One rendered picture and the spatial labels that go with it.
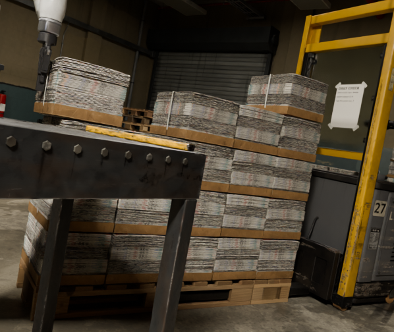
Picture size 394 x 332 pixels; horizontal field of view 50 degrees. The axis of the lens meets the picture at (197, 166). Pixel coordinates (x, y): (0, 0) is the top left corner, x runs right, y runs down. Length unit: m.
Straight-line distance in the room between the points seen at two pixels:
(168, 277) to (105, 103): 0.89
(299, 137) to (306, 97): 0.23
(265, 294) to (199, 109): 1.13
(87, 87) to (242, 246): 1.15
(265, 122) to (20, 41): 7.45
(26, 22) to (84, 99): 7.61
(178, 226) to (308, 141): 1.50
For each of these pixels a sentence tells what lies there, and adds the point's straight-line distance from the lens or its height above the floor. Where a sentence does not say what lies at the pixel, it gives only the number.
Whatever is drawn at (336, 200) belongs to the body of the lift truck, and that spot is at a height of 0.62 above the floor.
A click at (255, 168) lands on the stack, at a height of 0.75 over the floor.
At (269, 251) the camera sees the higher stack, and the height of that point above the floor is 0.30.
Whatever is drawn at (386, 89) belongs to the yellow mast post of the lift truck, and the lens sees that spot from 2.66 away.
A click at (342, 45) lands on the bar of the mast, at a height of 1.61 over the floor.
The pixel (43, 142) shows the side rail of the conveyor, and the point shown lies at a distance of 0.76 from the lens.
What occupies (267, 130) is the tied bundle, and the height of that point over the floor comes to 0.96.
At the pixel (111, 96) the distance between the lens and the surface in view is 1.80.
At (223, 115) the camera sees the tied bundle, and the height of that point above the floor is 0.98.
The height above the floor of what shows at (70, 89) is 0.94.
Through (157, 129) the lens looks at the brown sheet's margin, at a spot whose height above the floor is 0.86.
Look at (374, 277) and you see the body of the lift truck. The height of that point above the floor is 0.19.
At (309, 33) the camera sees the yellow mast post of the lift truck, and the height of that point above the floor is 1.74.
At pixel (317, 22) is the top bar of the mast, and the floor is 1.79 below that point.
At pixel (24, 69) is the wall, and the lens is 9.26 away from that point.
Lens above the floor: 0.82
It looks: 3 degrees down
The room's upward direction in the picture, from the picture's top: 10 degrees clockwise
